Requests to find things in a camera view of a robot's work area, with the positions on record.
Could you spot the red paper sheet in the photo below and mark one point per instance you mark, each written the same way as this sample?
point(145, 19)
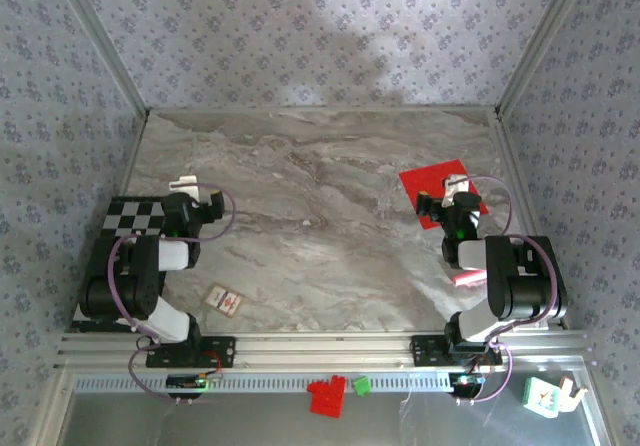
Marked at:
point(425, 176)

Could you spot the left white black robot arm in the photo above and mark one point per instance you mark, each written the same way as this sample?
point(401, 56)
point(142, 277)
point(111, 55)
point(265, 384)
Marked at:
point(170, 256)

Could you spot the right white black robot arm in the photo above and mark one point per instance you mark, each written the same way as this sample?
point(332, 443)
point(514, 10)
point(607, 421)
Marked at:
point(520, 276)

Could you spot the steel sheet shelf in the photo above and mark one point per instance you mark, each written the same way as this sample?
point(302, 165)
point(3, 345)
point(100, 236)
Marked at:
point(250, 421)

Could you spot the black white checkerboard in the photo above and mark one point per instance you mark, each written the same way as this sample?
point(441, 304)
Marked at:
point(135, 216)

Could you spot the small printed playing card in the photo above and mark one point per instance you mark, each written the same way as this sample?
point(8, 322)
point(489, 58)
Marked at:
point(224, 300)

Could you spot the green toy brick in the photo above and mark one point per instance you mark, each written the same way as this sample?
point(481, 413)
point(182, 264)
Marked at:
point(361, 386)

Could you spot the white green toy clock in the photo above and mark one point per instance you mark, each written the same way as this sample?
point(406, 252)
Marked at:
point(541, 397)

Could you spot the beige wooden toy piece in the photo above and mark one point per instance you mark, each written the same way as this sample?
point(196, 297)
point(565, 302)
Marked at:
point(572, 396)

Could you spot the red toy brick stack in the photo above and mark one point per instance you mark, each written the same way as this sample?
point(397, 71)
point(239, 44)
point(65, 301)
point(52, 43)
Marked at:
point(327, 398)

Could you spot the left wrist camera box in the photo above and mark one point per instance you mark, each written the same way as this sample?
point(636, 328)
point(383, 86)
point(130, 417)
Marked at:
point(184, 182)

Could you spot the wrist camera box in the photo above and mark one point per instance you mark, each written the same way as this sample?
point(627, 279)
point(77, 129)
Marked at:
point(184, 182)
point(456, 182)

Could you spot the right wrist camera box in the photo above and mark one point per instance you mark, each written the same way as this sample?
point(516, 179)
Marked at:
point(456, 182)

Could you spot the aluminium table side rail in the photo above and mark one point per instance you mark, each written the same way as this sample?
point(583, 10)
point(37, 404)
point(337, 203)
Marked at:
point(527, 216)
point(132, 156)

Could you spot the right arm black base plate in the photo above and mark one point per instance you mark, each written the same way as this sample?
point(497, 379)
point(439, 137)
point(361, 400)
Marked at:
point(425, 351)

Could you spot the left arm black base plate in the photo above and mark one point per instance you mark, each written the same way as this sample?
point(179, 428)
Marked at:
point(222, 351)

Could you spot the aluminium front rail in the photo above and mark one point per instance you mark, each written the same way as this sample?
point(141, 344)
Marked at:
point(325, 351)

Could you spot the aluminium frame post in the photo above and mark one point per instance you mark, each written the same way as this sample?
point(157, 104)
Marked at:
point(543, 41)
point(106, 41)

